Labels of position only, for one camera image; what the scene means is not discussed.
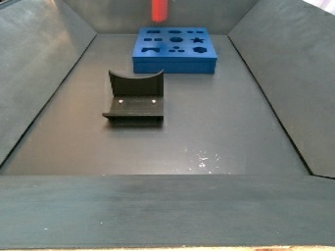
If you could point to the red rectangular block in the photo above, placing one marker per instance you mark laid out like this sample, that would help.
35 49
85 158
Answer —
159 10

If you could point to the blue shape sorting board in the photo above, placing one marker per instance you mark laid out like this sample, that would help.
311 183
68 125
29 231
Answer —
177 50

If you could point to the black curved bracket stand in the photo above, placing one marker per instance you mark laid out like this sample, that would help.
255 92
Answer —
137 96

